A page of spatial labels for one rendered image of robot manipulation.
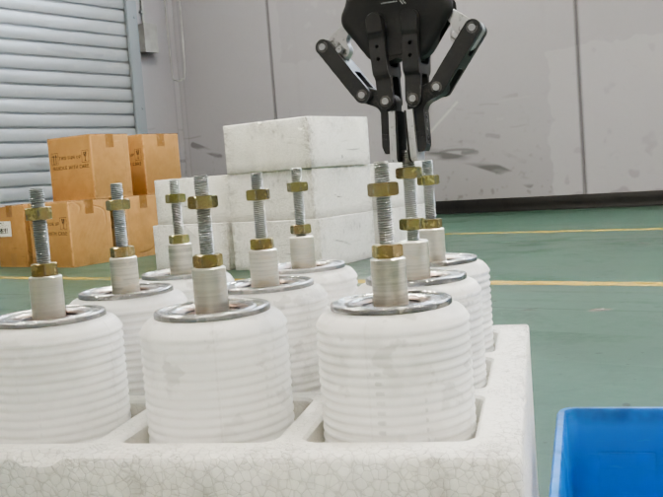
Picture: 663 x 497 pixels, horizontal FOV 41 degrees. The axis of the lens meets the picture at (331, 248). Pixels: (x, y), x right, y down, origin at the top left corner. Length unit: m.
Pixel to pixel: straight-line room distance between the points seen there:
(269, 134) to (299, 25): 3.70
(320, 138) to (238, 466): 2.71
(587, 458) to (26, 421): 0.46
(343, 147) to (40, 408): 2.77
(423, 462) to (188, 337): 0.16
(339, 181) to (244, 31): 4.06
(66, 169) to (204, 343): 3.90
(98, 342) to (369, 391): 0.19
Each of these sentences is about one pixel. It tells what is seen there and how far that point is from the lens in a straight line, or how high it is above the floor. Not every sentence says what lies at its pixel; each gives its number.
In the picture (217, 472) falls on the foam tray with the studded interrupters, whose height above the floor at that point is 0.17.
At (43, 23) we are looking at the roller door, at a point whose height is 1.54.
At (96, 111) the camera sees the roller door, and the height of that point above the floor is 0.92.
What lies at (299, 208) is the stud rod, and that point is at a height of 0.31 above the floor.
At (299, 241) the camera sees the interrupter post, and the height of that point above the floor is 0.28.
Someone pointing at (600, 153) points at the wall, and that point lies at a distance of 5.77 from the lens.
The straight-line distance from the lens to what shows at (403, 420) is 0.53.
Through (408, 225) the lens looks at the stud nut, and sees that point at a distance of 0.66.
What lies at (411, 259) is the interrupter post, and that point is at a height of 0.27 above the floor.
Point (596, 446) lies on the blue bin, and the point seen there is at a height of 0.09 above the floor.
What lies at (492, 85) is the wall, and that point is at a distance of 6.04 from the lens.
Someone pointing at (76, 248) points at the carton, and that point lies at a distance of 4.22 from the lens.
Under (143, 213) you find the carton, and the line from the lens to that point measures 4.48.
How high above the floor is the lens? 0.34
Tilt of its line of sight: 5 degrees down
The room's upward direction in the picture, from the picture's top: 4 degrees counter-clockwise
